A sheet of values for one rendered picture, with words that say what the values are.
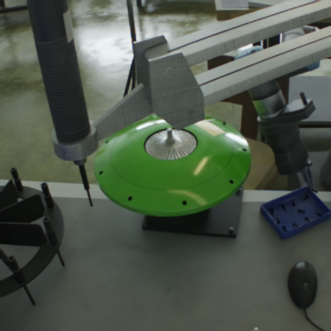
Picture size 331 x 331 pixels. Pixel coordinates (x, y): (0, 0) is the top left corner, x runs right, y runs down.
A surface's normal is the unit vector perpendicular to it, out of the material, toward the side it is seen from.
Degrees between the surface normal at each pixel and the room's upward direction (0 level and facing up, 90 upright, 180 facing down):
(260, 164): 0
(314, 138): 0
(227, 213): 0
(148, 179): 17
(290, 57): 9
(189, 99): 90
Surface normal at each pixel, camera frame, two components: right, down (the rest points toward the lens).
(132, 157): -0.26, -0.70
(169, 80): 0.35, 0.56
